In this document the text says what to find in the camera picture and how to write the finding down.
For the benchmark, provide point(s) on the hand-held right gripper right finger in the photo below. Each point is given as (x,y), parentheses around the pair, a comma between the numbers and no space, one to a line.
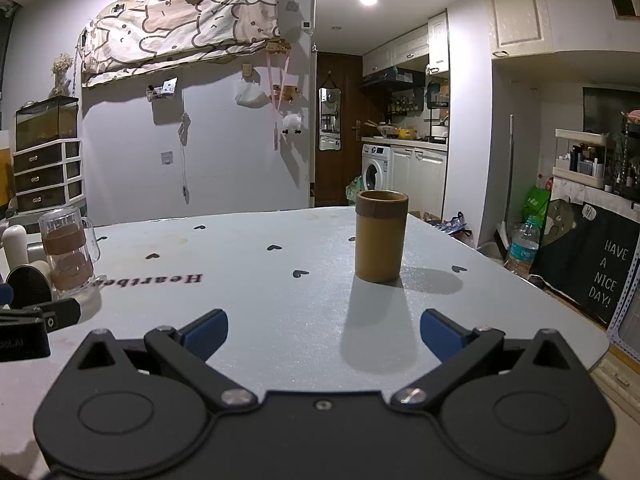
(441,332)

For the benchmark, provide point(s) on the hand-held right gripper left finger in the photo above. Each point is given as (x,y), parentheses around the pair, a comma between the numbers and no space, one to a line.
(206,334)

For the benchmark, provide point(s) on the brown bamboo cup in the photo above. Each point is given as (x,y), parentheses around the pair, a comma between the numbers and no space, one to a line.
(381,240)

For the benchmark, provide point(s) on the black and cream round roll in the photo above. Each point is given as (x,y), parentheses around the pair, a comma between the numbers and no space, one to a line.
(29,286)

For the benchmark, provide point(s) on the grey heart-print table mat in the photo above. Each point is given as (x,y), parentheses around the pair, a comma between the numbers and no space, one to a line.
(280,310)

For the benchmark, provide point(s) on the white cylindrical bottle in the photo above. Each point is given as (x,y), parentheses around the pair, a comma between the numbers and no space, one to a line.
(14,245)

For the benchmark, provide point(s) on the glass mug with brown sleeve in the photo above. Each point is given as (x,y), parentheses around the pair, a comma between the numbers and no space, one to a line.
(67,250)

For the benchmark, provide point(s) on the colourful floor bag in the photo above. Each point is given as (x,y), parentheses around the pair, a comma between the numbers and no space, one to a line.
(457,225)

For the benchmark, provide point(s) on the clear plastic water bottle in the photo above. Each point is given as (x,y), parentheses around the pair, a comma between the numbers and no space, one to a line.
(522,250)

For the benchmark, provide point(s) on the white kitchen base cabinets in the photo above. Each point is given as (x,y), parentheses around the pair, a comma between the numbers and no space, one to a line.
(420,180)

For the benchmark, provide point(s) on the plastic drawer unit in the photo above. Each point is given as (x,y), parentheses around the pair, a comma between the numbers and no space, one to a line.
(45,175)

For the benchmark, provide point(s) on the green shopping bag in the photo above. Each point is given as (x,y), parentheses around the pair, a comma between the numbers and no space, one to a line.
(537,205)

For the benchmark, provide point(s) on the green plastic bag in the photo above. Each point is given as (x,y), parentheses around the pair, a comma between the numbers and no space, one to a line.
(354,189)

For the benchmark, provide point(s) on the dark printed curtain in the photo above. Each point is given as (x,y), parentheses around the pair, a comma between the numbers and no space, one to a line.
(595,260)

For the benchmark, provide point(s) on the white washing machine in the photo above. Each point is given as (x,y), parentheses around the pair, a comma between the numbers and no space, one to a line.
(376,172)

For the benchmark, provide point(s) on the yellow cooking pot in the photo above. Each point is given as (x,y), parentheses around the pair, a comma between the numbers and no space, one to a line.
(407,134)

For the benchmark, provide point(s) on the glass fish tank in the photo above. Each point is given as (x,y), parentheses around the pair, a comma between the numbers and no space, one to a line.
(46,122)

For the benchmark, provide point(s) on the white cosmetics organizer shelf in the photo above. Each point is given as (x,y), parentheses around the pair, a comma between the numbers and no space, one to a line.
(582,160)

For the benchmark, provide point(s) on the white plush toy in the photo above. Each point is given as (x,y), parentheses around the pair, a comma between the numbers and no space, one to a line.
(293,121)

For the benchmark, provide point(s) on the pink hanging ribbon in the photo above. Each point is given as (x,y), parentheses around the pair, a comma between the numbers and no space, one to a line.
(274,105)

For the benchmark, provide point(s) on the white hanging plastic bag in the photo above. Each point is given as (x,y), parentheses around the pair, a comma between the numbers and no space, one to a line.
(249,94)

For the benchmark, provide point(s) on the dark wooden door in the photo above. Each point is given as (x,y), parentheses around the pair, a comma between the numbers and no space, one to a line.
(350,100)

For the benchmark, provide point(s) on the dried flower bouquet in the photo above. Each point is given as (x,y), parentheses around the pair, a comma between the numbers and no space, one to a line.
(61,67)

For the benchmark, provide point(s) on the printed blanket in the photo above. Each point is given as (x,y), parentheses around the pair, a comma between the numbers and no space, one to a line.
(175,25)

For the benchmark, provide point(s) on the white overhead cupboard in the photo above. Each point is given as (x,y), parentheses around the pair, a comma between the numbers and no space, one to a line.
(517,12)

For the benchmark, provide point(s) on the hanging wall mirror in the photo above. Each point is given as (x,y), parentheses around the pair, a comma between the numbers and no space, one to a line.
(330,120)

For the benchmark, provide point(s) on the white kitchen wall cabinets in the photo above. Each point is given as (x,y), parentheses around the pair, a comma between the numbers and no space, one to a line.
(400,47)

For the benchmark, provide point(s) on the white wall thermostat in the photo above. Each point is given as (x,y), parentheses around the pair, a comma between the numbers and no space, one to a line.
(306,26)

